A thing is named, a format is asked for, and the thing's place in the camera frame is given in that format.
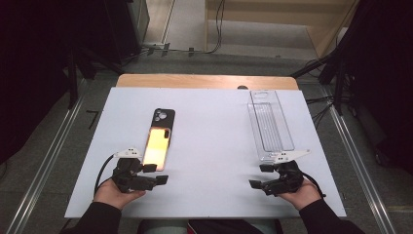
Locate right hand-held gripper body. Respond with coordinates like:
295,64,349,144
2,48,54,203
262,149,312,197

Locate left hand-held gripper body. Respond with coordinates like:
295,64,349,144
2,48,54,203
111,148,159,194

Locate iridescent phone case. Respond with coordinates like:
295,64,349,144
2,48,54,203
141,127,172,173

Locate clear plastic tray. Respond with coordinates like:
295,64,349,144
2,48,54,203
246,90,296,164

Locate black phone case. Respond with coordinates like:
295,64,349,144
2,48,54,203
149,107,176,141

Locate person's right hand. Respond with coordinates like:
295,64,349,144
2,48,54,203
278,177,322,212

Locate person's left hand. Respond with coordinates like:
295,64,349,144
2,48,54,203
93,177,147,211

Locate white paper sheet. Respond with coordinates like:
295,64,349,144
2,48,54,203
63,87,348,219

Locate wooden table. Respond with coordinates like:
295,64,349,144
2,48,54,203
115,73,300,91

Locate black tripod stand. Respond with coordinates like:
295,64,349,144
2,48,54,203
289,48,358,115
65,48,125,110

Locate black curtain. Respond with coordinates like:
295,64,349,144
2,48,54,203
0,0,110,165
337,0,413,175

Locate light wooden shelf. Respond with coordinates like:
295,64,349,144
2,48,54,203
204,0,360,59

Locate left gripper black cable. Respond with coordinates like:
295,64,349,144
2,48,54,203
94,154,116,197

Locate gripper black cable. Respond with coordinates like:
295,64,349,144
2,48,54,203
94,154,116,197
301,171,327,200

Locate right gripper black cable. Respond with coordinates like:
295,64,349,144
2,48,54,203
301,171,327,200

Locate aluminium floor rail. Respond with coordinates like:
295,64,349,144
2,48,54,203
326,102,396,234
5,79,90,234

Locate black floor cables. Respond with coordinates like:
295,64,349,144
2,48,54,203
305,95,336,130

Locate hanging black cables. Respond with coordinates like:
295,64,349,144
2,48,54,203
206,0,227,55

